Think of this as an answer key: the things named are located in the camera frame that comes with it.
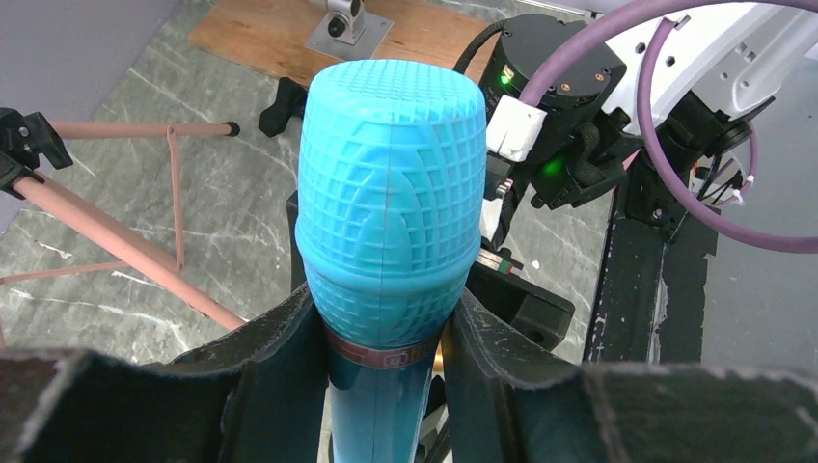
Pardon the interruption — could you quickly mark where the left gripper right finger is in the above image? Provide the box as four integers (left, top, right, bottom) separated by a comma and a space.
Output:
442, 292, 817, 462

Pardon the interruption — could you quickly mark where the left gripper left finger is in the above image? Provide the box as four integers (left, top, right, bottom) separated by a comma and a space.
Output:
1, 286, 328, 462

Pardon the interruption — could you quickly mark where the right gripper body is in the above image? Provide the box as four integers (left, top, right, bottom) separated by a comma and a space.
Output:
467, 159, 575, 350

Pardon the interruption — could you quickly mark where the blue toy microphone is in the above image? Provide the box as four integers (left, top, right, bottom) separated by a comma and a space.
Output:
294, 59, 487, 462

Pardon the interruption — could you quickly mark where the black desktop mic stand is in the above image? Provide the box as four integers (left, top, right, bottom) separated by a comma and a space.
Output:
258, 77, 308, 138

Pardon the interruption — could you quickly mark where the pink music stand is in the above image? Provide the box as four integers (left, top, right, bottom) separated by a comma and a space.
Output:
1, 107, 246, 330

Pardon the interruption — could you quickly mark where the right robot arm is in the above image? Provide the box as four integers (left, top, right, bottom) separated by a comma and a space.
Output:
456, 1, 817, 363

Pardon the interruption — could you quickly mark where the dark blue audio box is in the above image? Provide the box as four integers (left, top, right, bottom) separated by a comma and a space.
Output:
305, 0, 394, 61

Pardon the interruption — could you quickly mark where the wooden board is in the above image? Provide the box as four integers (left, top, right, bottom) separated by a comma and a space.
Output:
188, 0, 487, 85

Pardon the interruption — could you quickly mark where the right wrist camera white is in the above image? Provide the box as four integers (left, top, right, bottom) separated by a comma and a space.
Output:
478, 95, 549, 241

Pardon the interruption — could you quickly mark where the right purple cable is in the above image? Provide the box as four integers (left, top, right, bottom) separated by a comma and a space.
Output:
518, 0, 818, 256

